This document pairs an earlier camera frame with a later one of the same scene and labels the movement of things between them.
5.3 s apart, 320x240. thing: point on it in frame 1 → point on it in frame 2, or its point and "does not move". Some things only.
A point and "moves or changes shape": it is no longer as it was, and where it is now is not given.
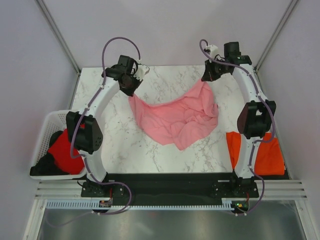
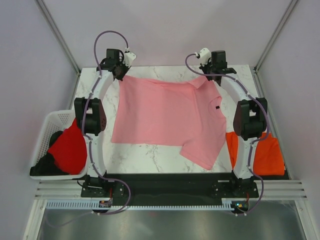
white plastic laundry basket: (53, 121) does not move
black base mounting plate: (171, 188) does not move
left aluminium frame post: (61, 39) does not move
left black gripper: (137, 84) → (120, 78)
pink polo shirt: (178, 123) moves or changes shape
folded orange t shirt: (269, 160) does not move
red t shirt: (60, 150) does not move
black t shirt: (46, 165) does not move
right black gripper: (209, 76) → (203, 68)
